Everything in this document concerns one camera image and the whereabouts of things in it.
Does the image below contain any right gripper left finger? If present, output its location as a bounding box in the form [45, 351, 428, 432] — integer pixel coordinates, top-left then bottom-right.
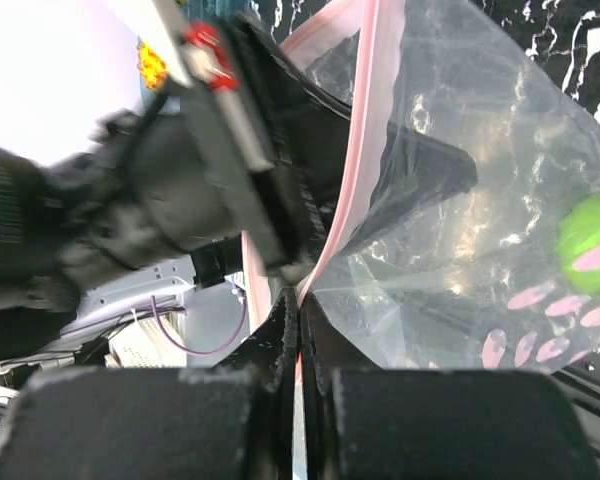
[0, 288, 298, 479]

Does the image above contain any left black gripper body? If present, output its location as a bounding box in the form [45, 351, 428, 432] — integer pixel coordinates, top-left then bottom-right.
[94, 19, 320, 270]

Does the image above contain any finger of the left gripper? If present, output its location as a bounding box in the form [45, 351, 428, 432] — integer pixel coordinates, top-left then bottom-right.
[249, 14, 477, 260]

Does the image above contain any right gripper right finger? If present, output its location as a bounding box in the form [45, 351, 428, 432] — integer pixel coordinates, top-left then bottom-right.
[299, 296, 600, 479]

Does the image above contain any clear zip top bag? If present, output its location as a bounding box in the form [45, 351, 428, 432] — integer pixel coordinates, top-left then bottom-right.
[259, 1, 600, 373]

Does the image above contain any fake orange pineapple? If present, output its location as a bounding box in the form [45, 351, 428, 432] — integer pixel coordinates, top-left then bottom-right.
[137, 41, 168, 90]

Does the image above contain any fake green pepper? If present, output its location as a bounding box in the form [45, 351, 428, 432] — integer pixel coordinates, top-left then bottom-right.
[555, 192, 600, 296]

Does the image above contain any blue transparent plastic bin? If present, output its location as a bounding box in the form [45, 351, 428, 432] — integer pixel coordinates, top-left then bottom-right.
[176, 0, 251, 21]

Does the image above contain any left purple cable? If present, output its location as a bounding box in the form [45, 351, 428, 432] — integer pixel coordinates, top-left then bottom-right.
[149, 294, 249, 357]

